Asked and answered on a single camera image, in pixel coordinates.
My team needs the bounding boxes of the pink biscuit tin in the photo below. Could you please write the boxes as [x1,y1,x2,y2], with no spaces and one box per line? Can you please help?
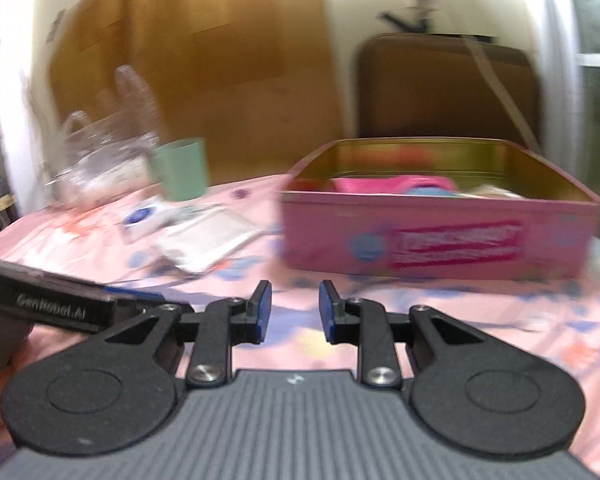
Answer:
[278,138,600,281]

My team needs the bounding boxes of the mint green cup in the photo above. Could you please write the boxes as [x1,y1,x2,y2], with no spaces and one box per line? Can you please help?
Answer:
[152,137,211,202]

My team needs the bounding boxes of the pink floral bedsheet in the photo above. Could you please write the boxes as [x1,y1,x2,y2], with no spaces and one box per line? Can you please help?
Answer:
[0,175,600,478]

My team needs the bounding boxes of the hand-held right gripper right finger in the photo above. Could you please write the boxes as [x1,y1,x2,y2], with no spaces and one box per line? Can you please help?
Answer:
[319,280,486,390]

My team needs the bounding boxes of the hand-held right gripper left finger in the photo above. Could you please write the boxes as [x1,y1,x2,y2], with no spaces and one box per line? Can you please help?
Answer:
[105,280,273,388]

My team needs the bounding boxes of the white packet with blue circle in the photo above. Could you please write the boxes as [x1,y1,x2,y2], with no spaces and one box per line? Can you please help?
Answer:
[119,199,177,243]

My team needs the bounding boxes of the white power cable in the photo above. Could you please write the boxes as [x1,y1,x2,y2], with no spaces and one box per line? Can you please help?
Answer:
[460,37,541,151]

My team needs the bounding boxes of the brown chair back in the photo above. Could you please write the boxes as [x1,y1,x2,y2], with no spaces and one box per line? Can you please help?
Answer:
[355,32,543,153]

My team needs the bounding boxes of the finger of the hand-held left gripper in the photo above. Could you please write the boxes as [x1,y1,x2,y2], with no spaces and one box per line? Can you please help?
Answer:
[112,296,181,319]

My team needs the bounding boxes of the clear white packet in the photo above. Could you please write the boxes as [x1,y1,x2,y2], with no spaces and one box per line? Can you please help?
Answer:
[154,206,263,275]

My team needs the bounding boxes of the pink fuzzy socks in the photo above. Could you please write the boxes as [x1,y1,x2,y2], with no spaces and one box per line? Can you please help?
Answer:
[330,175,456,196]

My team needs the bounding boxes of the clear plastic bag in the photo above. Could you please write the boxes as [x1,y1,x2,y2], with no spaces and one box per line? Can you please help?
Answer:
[45,65,163,211]

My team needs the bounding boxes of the wood-pattern wall panel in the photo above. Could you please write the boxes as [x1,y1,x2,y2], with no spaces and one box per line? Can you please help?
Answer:
[47,0,343,196]

